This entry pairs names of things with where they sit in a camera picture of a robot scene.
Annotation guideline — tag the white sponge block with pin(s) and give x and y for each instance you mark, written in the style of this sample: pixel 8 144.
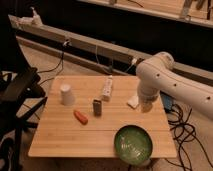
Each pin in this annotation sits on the white sponge block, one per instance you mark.
pixel 133 102

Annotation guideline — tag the orange carrot toy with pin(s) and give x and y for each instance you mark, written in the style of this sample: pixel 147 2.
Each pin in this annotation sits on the orange carrot toy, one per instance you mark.
pixel 80 117

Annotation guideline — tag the wooden table board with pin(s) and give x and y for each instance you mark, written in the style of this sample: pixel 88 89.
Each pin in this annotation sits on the wooden table board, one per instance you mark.
pixel 60 134

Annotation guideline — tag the black chair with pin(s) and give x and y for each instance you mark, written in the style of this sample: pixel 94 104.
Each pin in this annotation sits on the black chair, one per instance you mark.
pixel 23 86

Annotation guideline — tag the white tube bottle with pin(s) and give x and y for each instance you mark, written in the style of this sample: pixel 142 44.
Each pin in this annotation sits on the white tube bottle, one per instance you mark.
pixel 107 89

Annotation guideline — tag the green ceramic bowl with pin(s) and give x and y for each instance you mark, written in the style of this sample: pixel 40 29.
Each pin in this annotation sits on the green ceramic bowl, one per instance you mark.
pixel 133 145

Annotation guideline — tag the white spray bottle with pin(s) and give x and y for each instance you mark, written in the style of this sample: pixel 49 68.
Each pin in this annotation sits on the white spray bottle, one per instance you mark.
pixel 36 17

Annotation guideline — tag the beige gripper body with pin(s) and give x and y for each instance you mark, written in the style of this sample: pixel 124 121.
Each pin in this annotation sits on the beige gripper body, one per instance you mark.
pixel 146 106

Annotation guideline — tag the dark grey eraser block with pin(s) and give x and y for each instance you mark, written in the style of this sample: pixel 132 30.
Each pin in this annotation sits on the dark grey eraser block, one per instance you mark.
pixel 97 107

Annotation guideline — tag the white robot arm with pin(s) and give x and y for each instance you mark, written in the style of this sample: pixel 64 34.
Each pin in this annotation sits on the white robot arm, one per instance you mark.
pixel 155 74

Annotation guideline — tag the grey metal rail beam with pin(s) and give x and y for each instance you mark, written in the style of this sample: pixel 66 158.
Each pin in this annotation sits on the grey metal rail beam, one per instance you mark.
pixel 108 50

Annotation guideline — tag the blue box on floor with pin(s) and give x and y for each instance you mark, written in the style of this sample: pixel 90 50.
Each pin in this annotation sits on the blue box on floor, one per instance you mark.
pixel 167 101

